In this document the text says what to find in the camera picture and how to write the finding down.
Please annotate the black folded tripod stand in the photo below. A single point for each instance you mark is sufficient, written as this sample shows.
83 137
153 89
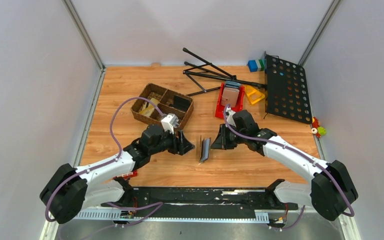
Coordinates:
210 71

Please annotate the pink wallet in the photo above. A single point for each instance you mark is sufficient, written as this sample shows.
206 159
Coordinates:
229 96

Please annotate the red white small tray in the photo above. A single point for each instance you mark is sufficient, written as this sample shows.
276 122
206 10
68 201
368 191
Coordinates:
126 176

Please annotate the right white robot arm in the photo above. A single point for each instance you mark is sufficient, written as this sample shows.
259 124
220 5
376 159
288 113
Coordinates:
329 188

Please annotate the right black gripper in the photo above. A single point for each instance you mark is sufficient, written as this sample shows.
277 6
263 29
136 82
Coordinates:
221 142

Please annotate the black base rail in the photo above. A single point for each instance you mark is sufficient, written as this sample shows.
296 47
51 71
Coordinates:
193 204

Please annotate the wrist white camera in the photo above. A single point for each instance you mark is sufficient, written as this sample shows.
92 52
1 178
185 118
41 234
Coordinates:
169 123
229 117

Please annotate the woven wicker basket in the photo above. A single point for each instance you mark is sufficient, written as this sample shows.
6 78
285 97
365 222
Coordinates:
165 97

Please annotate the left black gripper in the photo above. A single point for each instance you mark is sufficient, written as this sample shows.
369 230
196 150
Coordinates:
181 145

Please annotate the black card in basket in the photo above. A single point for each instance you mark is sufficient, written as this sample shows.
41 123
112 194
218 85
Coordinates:
180 103

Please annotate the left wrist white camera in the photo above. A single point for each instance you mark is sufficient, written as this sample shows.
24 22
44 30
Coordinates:
169 123

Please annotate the red green toy pieces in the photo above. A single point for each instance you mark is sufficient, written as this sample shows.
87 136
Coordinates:
317 129

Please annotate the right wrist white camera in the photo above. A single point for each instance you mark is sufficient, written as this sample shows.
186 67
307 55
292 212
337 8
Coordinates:
229 117

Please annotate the black perforated metal tray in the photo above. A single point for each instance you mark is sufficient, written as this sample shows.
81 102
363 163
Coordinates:
286 92

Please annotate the gold card in basket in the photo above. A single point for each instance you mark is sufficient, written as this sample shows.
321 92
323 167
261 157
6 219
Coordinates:
147 108

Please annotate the yellow plastic frame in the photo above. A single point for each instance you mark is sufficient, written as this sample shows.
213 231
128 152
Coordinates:
253 95

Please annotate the blue green toy block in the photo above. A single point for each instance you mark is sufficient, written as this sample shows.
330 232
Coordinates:
257 65

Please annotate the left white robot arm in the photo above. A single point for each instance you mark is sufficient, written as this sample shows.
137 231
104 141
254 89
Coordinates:
72 189

